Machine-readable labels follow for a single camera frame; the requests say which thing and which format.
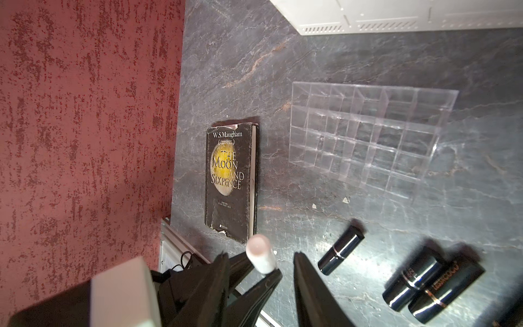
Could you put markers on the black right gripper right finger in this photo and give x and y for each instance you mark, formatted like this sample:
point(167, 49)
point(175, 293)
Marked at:
point(315, 305)

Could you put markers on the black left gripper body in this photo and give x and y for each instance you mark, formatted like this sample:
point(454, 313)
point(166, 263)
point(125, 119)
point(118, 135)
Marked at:
point(71, 307)

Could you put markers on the black Moon and Sixpence book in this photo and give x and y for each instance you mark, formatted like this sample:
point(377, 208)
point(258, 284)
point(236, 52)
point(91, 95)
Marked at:
point(230, 193)

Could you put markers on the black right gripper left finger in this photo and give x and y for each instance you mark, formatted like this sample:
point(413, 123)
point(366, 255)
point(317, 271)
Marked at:
point(206, 305)

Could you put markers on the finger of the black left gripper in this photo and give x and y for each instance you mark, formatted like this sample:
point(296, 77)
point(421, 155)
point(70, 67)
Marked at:
point(246, 309)
point(240, 267)

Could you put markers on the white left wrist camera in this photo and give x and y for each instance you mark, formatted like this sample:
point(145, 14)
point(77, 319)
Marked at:
point(124, 296)

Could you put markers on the clear acrylic lipstick organizer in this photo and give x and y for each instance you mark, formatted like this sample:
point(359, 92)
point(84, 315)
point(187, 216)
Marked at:
point(378, 138)

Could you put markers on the white perforated file organizer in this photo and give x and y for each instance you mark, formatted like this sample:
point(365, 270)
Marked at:
point(333, 17)

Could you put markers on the white pink lipstick tube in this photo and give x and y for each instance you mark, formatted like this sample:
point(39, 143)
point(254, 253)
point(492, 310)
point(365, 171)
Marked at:
point(260, 254)

